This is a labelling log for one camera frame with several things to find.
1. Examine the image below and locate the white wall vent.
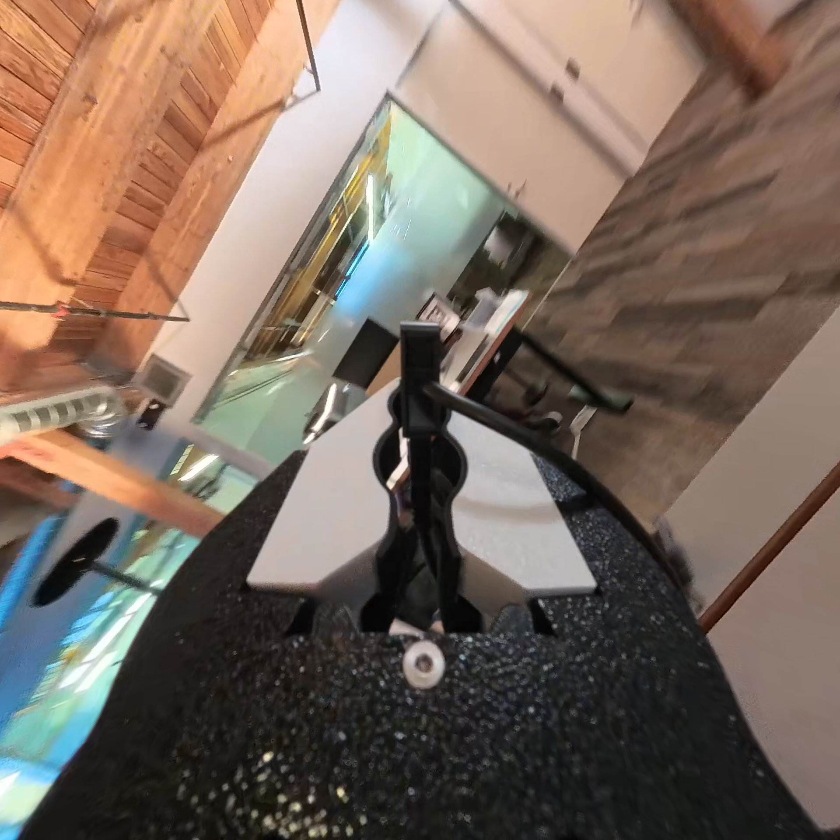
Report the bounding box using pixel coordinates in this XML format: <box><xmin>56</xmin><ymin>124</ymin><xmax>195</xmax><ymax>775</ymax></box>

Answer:
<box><xmin>140</xmin><ymin>353</ymin><xmax>193</xmax><ymax>403</ymax></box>

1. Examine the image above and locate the white door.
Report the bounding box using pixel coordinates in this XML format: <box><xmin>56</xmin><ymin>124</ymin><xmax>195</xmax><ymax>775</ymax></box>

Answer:
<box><xmin>453</xmin><ymin>0</ymin><xmax>711</xmax><ymax>135</ymax></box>
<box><xmin>394</xmin><ymin>13</ymin><xmax>657</xmax><ymax>217</ymax></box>

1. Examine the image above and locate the black usb hub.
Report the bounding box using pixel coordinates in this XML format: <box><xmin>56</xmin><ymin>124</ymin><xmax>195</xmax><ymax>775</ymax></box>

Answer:
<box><xmin>399</xmin><ymin>323</ymin><xmax>462</xmax><ymax>631</ymax></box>

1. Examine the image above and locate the black monitor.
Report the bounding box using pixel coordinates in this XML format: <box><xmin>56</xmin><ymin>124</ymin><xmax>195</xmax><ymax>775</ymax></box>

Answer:
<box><xmin>331</xmin><ymin>318</ymin><xmax>403</xmax><ymax>389</ymax></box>

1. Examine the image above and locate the silver ventilation duct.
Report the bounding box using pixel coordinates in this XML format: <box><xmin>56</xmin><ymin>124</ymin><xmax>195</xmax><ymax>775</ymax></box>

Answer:
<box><xmin>0</xmin><ymin>386</ymin><xmax>129</xmax><ymax>447</ymax></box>

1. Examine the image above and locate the thick black usb cable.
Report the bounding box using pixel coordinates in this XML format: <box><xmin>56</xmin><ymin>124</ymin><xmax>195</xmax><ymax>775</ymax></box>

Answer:
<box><xmin>423</xmin><ymin>381</ymin><xmax>690</xmax><ymax>592</ymax></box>

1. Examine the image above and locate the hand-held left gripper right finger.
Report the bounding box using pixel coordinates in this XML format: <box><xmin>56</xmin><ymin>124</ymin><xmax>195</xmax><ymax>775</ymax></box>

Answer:
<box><xmin>420</xmin><ymin>394</ymin><xmax>598</xmax><ymax>634</ymax></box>

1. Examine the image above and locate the glass office partition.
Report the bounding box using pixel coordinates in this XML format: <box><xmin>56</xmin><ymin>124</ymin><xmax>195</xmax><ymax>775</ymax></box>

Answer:
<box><xmin>193</xmin><ymin>95</ymin><xmax>573</xmax><ymax>473</ymax></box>

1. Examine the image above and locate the wooden desk with black legs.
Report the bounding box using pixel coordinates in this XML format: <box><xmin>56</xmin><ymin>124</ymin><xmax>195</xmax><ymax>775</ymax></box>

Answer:
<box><xmin>453</xmin><ymin>289</ymin><xmax>634</xmax><ymax>427</ymax></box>

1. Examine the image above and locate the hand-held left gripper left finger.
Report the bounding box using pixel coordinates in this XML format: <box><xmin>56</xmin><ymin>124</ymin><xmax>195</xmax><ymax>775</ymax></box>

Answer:
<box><xmin>248</xmin><ymin>386</ymin><xmax>421</xmax><ymax>631</ymax></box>

